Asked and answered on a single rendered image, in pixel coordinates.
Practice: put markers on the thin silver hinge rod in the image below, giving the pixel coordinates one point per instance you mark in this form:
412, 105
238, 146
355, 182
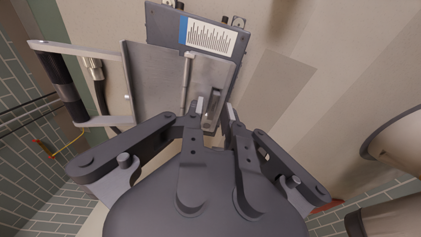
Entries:
185, 82

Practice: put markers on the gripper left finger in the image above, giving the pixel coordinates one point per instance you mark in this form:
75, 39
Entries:
131, 141

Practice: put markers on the silver tray bay plate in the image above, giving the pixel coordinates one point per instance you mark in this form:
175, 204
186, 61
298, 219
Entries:
209, 72

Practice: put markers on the blue-grey gateway box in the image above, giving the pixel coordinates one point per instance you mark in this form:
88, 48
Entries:
164, 29

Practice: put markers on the red flat block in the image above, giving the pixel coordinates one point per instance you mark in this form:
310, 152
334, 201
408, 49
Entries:
330, 204

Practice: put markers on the brushed silver hinged cover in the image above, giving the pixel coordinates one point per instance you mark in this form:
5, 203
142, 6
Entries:
154, 82

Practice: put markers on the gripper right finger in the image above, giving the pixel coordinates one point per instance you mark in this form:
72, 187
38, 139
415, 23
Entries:
289, 164

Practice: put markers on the silver rack bracket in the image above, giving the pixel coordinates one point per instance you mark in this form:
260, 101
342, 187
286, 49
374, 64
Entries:
82, 51

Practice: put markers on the orange rod with red ends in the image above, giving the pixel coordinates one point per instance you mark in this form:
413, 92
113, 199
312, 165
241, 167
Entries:
43, 149

